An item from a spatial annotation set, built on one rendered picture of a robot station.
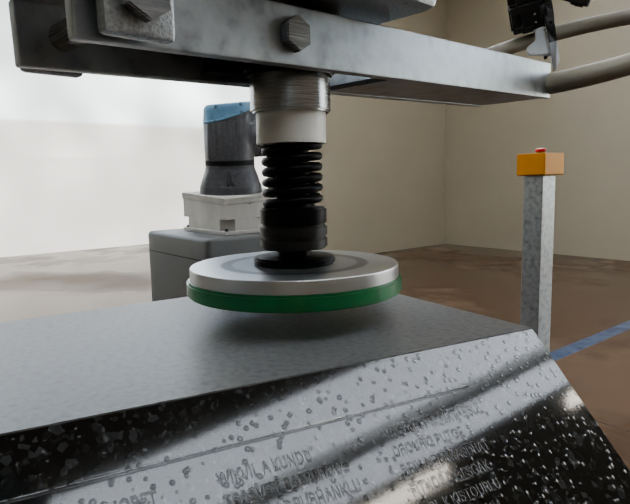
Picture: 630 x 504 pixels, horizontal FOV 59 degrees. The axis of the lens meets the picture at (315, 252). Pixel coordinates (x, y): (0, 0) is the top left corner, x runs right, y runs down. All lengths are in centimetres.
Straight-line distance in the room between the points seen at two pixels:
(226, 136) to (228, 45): 123
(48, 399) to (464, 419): 30
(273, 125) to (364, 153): 688
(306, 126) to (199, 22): 15
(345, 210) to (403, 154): 130
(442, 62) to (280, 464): 47
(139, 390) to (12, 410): 8
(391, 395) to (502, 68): 49
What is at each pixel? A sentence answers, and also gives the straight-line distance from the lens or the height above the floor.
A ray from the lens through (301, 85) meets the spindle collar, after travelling 54.
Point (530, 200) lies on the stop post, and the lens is 223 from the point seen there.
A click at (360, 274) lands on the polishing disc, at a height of 92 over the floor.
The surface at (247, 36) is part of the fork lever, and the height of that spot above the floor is 111.
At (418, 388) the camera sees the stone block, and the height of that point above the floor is 84.
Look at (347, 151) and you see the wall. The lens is 721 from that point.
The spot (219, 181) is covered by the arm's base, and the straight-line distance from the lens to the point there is 169.
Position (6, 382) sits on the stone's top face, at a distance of 48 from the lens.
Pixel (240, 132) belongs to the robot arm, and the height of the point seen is 114.
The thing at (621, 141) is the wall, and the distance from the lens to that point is 738.
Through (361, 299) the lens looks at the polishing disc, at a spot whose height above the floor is 90.
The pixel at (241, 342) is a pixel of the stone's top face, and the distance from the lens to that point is 51.
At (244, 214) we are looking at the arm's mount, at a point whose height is 91.
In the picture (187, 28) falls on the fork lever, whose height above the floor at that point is 111.
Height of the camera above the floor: 100
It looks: 7 degrees down
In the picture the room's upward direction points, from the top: 1 degrees counter-clockwise
